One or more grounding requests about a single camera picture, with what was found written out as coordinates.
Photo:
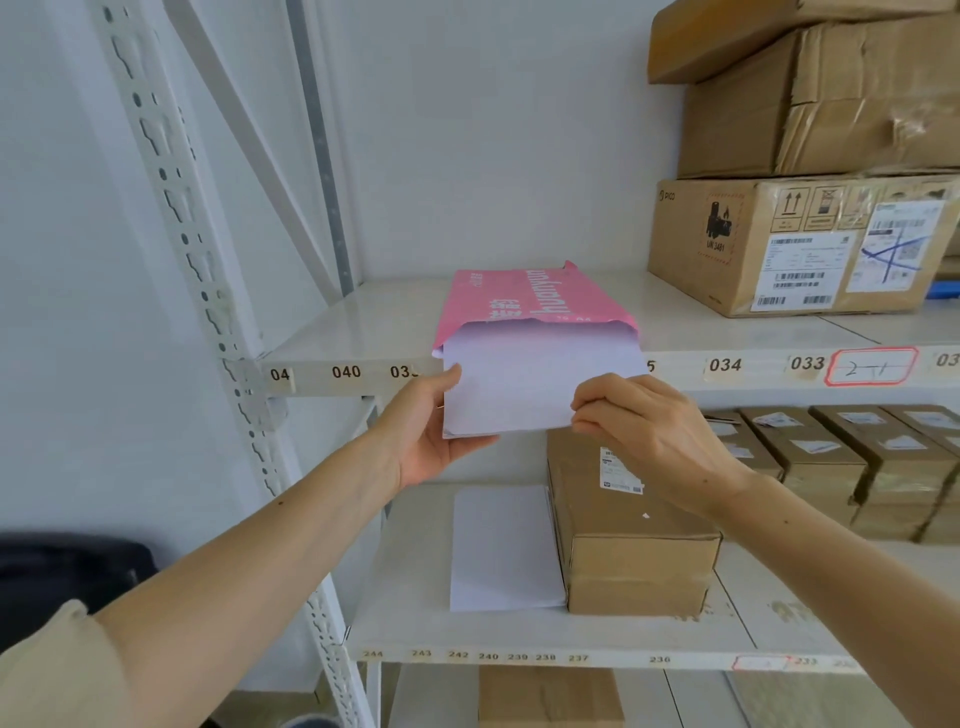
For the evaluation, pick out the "person's left hand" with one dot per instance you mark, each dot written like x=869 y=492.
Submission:
x=416 y=442

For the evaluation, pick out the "person's right hand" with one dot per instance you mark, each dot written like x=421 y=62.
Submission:
x=660 y=442

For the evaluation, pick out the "person's right fingers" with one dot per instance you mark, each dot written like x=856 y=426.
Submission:
x=611 y=401

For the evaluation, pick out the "person's left thumb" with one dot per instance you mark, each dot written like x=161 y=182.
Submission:
x=441 y=390

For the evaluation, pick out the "white paper stack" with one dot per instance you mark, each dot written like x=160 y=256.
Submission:
x=525 y=382

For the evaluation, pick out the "person's right forearm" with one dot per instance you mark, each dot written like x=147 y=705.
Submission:
x=847 y=592

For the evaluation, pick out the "person's left forearm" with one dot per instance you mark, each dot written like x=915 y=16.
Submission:
x=247 y=577

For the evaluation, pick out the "white metal shelving rack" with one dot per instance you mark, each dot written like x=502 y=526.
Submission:
x=337 y=330

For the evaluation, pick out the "pink paper wrapper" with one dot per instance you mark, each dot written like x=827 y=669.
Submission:
x=525 y=296

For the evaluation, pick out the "brown cardboard box white label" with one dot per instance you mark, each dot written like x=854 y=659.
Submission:
x=630 y=540

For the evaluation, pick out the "small labelled cardboard box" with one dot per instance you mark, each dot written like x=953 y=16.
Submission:
x=900 y=472
x=750 y=450
x=937 y=424
x=817 y=465

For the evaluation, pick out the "loose white paper sheets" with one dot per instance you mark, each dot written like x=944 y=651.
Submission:
x=502 y=547

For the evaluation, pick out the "cardboard box with shipping labels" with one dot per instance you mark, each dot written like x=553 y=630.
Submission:
x=697 y=247

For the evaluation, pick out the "red-bordered white label sticker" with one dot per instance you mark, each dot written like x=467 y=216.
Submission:
x=870 y=367

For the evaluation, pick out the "small red-bordered label sticker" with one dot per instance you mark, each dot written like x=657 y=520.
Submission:
x=761 y=663

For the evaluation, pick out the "plain brown cardboard box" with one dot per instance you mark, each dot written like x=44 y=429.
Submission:
x=547 y=697

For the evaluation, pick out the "crumpled taped cardboard box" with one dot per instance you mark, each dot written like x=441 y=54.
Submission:
x=810 y=112

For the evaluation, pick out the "blue item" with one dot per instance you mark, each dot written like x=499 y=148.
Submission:
x=945 y=290

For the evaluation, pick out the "flat plain cardboard box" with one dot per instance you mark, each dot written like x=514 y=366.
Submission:
x=720 y=37

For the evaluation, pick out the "black bag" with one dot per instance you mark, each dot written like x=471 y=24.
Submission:
x=67 y=577

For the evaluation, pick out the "beige sleeve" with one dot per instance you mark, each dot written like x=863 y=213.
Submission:
x=52 y=675

